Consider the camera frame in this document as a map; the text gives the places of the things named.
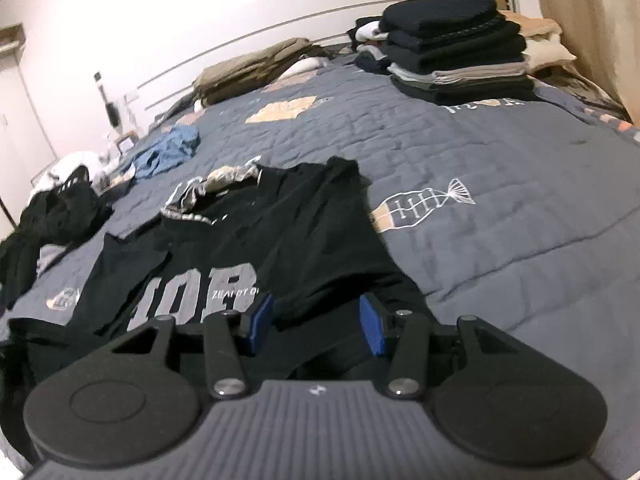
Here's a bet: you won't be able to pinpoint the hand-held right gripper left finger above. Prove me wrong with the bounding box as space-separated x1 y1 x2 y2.
75 292 275 402

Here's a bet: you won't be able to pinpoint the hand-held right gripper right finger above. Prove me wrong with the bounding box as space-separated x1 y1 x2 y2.
359 292 556 402

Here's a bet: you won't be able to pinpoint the black printed t-shirt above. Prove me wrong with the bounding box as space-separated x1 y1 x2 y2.
7 156 433 396

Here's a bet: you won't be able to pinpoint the pile of black clothes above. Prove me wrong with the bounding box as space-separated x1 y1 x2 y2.
0 172 113 311

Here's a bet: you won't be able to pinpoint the stack of folded clothes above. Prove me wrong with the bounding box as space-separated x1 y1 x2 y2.
377 0 538 106

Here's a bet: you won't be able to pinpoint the blue garment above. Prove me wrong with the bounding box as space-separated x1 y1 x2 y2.
120 126 201 181

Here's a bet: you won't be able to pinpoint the light grey garment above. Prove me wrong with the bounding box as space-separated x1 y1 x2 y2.
37 242 76 273

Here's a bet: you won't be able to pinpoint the cluttered bedside items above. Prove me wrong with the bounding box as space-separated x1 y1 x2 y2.
100 130 138 171

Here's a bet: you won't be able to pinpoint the dark grey pillow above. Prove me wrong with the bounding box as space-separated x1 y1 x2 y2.
150 95 201 128

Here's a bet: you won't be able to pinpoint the folded olive blanket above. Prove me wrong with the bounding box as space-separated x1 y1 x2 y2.
192 37 331 107

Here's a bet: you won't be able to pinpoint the white pillow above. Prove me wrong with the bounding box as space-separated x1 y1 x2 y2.
277 56 331 80

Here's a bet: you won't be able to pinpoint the black and white garment heap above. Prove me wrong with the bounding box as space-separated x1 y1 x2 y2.
347 16 396 73

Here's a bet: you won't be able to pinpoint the white wardrobe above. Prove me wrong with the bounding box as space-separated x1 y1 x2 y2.
0 22 58 241

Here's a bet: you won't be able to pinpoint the white headboard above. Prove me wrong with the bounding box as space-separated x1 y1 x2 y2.
95 0 406 126

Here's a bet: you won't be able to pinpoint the dark patterned blanket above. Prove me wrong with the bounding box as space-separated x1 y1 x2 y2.
530 67 633 123

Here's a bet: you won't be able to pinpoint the beige pillow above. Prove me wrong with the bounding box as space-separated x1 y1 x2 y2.
497 10 576 76

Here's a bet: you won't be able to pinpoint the beige curtain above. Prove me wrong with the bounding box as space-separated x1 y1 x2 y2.
530 0 640 126

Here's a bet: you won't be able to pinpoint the brown cardboard box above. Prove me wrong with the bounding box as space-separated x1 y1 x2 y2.
0 24 26 53

